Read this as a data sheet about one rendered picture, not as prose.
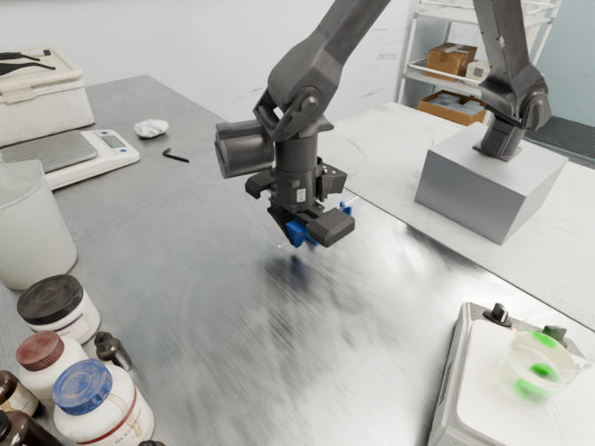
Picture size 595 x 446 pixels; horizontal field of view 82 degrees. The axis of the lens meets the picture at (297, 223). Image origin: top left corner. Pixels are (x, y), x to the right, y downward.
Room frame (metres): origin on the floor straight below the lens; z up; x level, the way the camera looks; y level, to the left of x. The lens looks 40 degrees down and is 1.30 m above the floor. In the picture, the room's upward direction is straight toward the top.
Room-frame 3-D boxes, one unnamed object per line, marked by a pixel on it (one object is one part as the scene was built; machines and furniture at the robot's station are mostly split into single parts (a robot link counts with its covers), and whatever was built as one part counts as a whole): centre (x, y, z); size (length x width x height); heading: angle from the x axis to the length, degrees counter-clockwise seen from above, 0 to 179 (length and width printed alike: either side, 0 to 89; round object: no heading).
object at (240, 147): (0.40, 0.04, 1.12); 0.12 x 0.08 x 0.11; 111
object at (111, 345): (0.21, 0.22, 0.94); 0.03 x 0.03 x 0.07
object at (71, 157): (0.70, 0.52, 0.92); 0.26 x 0.19 x 0.05; 132
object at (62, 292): (0.26, 0.30, 0.94); 0.07 x 0.07 x 0.07
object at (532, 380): (0.15, -0.20, 1.02); 0.06 x 0.05 x 0.08; 81
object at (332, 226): (0.42, 0.00, 1.03); 0.19 x 0.06 x 0.08; 43
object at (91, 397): (0.14, 0.18, 0.96); 0.06 x 0.06 x 0.11
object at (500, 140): (0.56, -0.36, 1.04); 0.07 x 0.07 x 0.06; 43
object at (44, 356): (0.18, 0.25, 0.95); 0.06 x 0.06 x 0.10
